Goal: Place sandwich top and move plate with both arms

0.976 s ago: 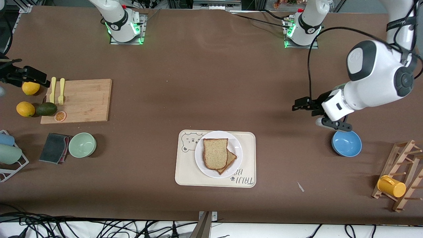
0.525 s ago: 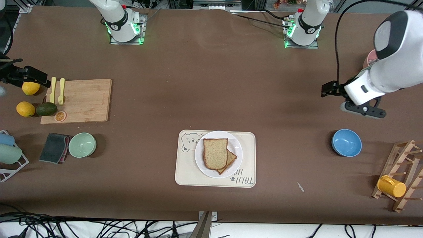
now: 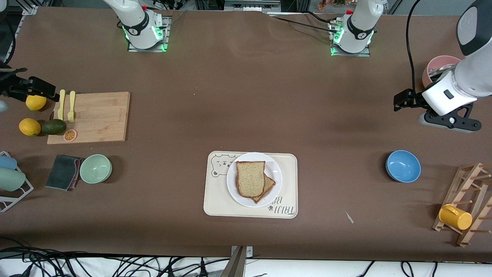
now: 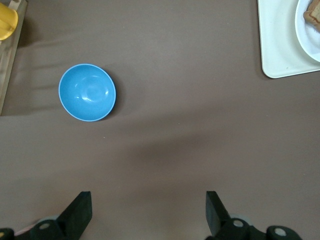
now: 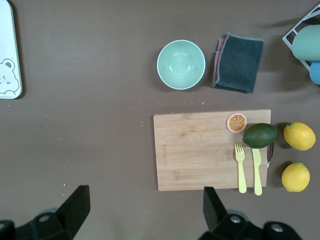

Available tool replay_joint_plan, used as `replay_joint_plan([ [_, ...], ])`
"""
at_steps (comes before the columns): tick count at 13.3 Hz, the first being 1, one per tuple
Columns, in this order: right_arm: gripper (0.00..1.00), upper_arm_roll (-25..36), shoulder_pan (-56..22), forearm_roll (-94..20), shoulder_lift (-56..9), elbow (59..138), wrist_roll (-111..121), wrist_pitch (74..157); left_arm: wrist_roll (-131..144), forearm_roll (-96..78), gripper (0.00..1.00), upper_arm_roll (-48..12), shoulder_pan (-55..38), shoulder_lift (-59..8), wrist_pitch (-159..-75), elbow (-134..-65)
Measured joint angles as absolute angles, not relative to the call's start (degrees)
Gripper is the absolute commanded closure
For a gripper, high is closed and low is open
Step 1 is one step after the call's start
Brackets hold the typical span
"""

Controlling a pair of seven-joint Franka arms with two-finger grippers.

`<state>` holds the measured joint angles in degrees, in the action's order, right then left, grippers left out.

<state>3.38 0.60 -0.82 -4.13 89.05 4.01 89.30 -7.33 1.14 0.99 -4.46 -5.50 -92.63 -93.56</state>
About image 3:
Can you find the yellow lemon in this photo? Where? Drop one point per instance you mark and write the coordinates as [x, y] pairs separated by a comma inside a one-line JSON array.
[[30, 127], [35, 104]]

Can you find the cream bear print tray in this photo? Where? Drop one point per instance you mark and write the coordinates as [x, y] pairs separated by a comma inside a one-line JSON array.
[[215, 200]]

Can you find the pink bowl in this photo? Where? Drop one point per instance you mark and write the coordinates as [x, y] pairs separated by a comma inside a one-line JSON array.
[[432, 63]]

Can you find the yellow plastic knife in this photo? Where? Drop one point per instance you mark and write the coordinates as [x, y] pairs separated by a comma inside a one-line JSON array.
[[61, 105]]

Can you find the grey metal mount post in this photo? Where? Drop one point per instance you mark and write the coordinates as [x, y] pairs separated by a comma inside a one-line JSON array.
[[236, 265]]

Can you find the yellow mug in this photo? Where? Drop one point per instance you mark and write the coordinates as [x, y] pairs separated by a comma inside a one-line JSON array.
[[455, 217]]

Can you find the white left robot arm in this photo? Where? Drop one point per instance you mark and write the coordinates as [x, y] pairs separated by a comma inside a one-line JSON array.
[[472, 73]]

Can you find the grey folded cloth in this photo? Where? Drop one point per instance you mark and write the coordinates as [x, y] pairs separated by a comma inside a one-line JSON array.
[[61, 172]]

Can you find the pale green bowl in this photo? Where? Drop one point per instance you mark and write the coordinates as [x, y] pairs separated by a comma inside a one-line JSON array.
[[95, 169]]

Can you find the metal ladle spoon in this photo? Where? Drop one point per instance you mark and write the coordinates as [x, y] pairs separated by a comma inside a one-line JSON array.
[[442, 70]]

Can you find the brown bread slice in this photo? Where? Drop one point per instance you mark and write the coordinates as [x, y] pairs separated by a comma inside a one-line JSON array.
[[270, 184], [250, 179]]

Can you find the wooden cutting board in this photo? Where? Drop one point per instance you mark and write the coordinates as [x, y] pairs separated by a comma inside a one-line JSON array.
[[100, 115]]

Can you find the pale blue cup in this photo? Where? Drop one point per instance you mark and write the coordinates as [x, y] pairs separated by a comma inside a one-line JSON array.
[[7, 162]]

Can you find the yellow plastic fork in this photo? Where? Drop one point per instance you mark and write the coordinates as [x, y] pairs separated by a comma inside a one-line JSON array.
[[71, 111]]

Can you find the grey tape scrap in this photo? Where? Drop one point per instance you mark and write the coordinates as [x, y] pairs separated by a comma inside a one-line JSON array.
[[349, 217]]

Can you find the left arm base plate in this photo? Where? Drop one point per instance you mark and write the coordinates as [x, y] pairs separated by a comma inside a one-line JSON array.
[[365, 53]]

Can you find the orange slice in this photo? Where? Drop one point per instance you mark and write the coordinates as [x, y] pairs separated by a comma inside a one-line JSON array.
[[70, 135]]

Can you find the aluminium frame rail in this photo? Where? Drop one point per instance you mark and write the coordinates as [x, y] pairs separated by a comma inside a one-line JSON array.
[[29, 9]]

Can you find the white round plate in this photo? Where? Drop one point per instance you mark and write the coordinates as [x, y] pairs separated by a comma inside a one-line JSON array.
[[275, 169]]

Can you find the blue bowl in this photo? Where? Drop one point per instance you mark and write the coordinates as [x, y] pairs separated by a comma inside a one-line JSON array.
[[403, 166]]

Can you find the wooden peg rack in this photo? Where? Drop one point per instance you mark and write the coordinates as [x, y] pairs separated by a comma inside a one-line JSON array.
[[467, 181]]

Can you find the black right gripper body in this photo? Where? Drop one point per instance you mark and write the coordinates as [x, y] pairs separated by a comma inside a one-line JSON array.
[[11, 85]]

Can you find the pale green cup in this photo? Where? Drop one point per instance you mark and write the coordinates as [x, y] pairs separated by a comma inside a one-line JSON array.
[[10, 179]]

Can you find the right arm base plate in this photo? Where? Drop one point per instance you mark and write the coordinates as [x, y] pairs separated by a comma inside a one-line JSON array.
[[166, 38]]

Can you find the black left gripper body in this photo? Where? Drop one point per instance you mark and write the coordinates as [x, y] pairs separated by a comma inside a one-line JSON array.
[[416, 100]]

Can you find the dark green avocado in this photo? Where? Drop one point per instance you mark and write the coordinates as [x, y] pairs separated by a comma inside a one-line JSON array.
[[54, 127]]

